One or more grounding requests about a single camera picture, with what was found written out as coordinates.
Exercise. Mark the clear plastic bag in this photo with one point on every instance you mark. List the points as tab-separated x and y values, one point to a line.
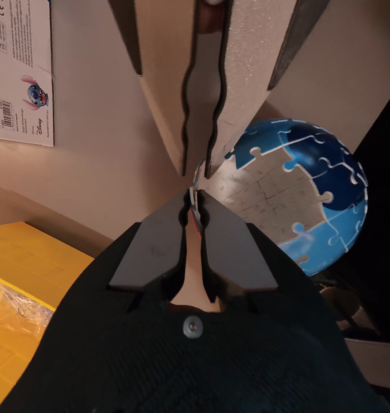
17	300

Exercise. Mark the yellow plastic bin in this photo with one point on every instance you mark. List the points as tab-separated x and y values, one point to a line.
27	251

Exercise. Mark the blue puzzle ball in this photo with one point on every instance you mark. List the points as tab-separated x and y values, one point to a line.
295	193

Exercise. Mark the round grey chair hub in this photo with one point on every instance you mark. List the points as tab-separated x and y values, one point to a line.
343	300

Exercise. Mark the person's right hand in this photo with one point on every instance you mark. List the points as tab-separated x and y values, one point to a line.
209	19

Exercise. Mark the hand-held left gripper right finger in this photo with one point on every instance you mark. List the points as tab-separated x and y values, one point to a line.
236	251

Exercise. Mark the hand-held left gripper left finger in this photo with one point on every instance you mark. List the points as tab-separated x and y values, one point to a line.
149	251

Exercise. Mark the white blue puzzle box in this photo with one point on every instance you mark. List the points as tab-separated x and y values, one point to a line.
20	64

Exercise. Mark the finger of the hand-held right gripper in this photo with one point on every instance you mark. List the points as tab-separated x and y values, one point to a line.
166	64
249	48

